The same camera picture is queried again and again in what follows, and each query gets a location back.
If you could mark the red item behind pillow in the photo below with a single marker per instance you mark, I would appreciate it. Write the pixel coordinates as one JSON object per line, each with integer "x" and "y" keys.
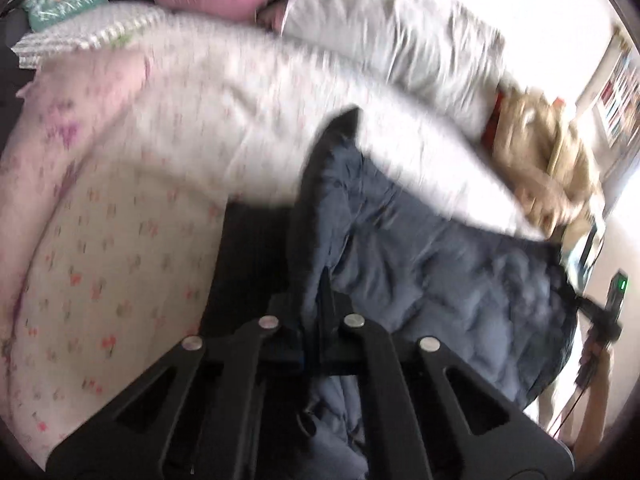
{"x": 488, "y": 138}

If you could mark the cherry print white quilt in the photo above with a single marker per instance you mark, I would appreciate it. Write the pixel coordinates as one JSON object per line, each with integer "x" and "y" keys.
{"x": 124, "y": 269}

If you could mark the beige fleece garment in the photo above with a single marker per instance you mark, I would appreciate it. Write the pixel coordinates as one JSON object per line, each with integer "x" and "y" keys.
{"x": 550, "y": 169}

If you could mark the dark navy puffer jacket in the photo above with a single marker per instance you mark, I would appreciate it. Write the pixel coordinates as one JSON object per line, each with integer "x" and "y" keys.
{"x": 408, "y": 344}

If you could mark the grey checked bed sheet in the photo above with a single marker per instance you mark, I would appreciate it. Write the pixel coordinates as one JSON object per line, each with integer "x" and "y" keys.
{"x": 109, "y": 25}

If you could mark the pink floral blanket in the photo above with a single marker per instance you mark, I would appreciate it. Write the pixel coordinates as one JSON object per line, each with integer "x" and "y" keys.
{"x": 67, "y": 107}

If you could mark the person's right forearm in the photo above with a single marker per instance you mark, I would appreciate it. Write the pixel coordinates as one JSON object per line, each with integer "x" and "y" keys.
{"x": 591, "y": 432}

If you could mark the person's right hand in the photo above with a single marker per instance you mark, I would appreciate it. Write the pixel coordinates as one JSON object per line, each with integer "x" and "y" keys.
{"x": 596, "y": 362}

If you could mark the teal patterned cushion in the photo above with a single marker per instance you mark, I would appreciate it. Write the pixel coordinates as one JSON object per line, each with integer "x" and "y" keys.
{"x": 42, "y": 14}

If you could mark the white grey pillow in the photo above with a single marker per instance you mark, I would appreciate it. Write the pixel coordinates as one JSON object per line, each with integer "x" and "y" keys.
{"x": 436, "y": 50}

